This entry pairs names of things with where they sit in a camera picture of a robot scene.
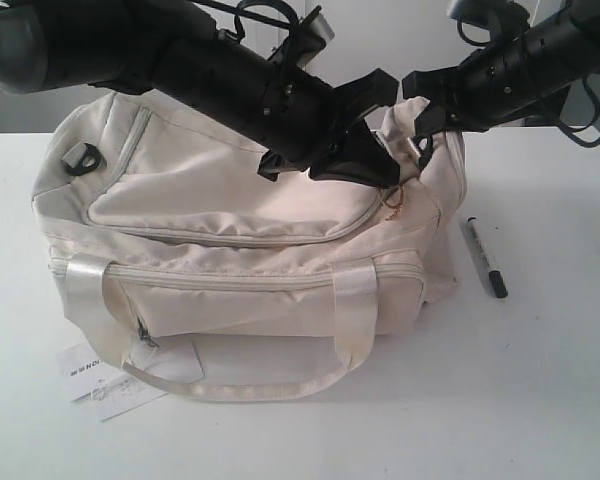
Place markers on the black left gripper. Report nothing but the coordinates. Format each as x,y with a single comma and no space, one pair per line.
293,118

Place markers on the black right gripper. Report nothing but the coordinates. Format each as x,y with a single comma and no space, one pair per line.
505,81

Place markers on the gold key ring zipper pull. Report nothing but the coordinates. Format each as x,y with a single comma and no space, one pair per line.
393,201

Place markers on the cream fabric duffel bag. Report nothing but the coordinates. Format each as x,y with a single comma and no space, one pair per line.
160,231

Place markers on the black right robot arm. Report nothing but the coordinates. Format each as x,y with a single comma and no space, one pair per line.
584,18

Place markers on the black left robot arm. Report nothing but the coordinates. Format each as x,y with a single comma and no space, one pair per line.
46,45

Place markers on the black and grey marker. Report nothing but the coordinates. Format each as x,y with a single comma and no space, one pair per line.
486,265

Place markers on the white paper hang tag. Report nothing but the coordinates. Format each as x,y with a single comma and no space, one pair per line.
114,392

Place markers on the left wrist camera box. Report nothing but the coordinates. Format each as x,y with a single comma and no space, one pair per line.
312,37

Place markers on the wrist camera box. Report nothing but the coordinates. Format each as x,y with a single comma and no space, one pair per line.
489,14
312,37

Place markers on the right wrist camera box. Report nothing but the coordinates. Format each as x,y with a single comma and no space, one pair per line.
489,14

